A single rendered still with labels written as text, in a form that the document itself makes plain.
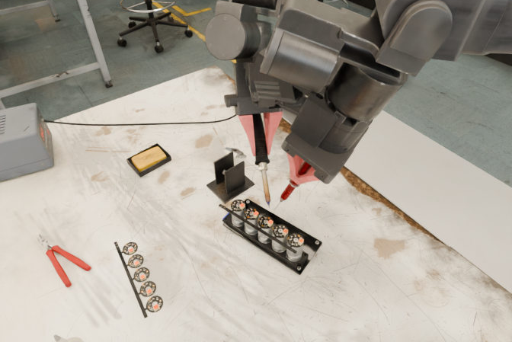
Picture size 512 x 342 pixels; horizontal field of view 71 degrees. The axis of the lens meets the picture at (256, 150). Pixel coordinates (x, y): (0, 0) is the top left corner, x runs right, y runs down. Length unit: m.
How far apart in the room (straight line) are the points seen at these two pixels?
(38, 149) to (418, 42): 0.70
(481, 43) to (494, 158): 1.90
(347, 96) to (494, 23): 0.12
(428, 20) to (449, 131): 2.00
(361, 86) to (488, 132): 2.07
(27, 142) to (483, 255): 0.84
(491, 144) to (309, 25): 2.03
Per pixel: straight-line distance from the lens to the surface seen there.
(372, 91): 0.33
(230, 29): 0.48
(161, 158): 0.77
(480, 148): 2.24
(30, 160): 0.83
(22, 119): 0.85
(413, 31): 0.29
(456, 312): 0.65
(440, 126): 2.30
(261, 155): 0.58
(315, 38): 0.32
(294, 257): 0.58
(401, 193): 0.75
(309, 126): 0.37
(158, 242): 0.65
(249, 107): 0.54
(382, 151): 0.83
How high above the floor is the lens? 1.28
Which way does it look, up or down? 43 degrees down
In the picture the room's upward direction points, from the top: straight up
